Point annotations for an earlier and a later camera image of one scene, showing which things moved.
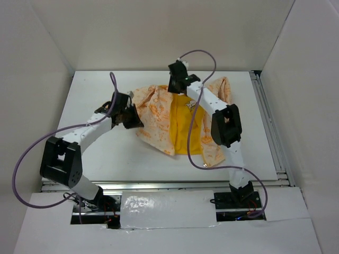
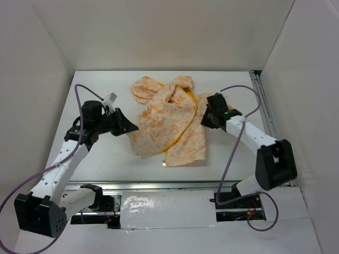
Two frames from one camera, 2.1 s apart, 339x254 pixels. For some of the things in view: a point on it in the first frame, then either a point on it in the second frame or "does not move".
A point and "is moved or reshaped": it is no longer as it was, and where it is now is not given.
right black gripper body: x=173 y=87 → x=208 y=119
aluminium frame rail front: x=151 y=185 does not move
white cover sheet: x=164 y=209 does not move
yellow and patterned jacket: x=177 y=124 is moved or reshaped
